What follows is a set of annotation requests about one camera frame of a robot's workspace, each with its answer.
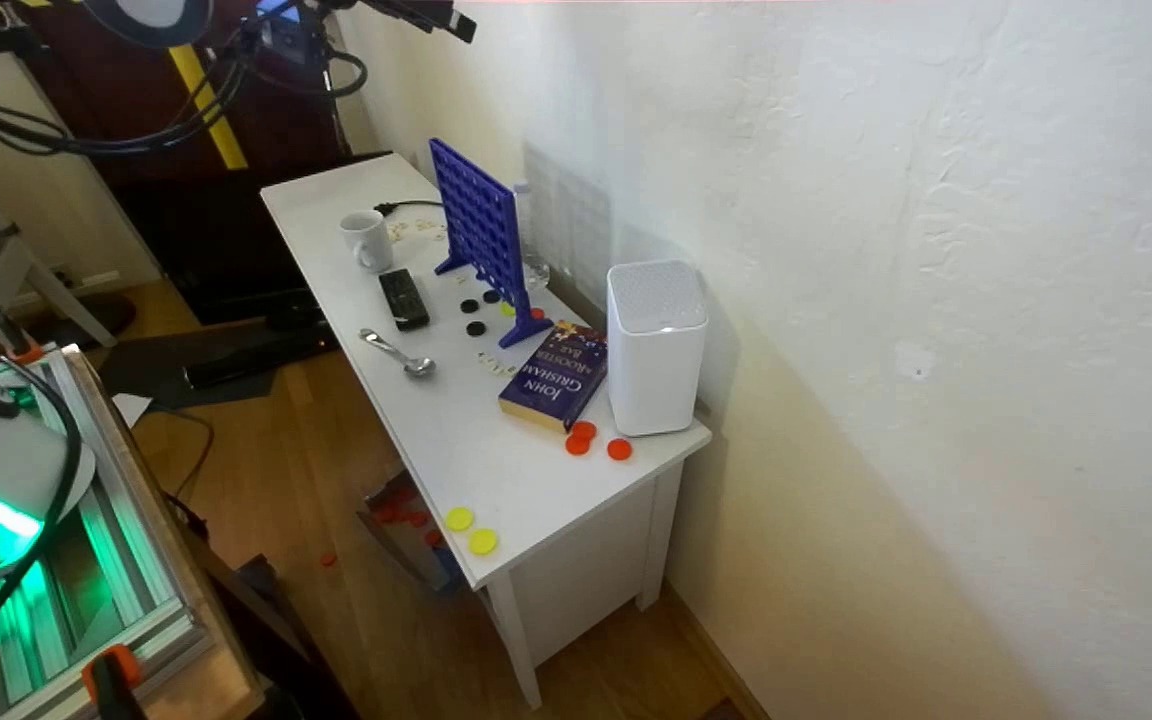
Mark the metal spoon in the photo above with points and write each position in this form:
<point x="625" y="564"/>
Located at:
<point x="419" y="367"/>

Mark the dark wooden cabinet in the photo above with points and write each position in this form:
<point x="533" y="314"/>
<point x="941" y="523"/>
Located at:
<point x="108" y="201"/>

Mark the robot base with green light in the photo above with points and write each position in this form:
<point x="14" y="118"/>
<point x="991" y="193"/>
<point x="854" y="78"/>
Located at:
<point x="2" y="466"/>

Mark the black remote control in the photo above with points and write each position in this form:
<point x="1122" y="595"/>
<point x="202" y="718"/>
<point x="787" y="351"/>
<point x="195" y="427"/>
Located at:
<point x="406" y="298"/>

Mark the black game chip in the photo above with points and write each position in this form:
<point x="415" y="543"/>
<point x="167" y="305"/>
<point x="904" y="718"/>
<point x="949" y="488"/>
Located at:
<point x="472" y="327"/>
<point x="490" y="298"/>
<point x="471" y="305"/>

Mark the colourful cardboard box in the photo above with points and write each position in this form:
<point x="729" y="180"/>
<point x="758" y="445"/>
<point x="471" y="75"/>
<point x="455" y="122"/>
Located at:
<point x="403" y="524"/>

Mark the white side table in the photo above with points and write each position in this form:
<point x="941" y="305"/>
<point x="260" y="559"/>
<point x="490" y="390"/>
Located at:
<point x="471" y="443"/>

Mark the red game chip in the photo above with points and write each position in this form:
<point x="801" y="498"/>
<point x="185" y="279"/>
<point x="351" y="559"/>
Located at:
<point x="581" y="443"/>
<point x="536" y="317"/>
<point x="623" y="451"/>

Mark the purple book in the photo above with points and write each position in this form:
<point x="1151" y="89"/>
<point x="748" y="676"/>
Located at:
<point x="556" y="379"/>

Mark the white plastic container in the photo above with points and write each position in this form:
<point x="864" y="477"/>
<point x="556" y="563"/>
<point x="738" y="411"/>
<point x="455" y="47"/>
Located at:
<point x="656" y="360"/>

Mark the orange black clamp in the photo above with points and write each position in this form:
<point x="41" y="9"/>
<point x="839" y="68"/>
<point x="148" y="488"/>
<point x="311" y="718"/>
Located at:
<point x="116" y="680"/>

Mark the yellow pole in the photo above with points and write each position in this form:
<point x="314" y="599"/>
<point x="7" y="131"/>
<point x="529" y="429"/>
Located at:
<point x="211" y="114"/>

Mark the blue gameboard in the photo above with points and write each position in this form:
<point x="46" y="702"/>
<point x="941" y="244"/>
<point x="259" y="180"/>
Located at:
<point x="477" y="220"/>

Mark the white mug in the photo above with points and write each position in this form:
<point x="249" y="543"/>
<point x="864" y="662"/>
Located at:
<point x="371" y="242"/>

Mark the black flat floor stand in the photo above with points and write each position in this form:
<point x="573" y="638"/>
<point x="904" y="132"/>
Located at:
<point x="202" y="367"/>

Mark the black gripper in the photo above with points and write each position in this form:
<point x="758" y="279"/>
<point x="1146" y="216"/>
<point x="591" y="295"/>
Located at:
<point x="408" y="9"/>

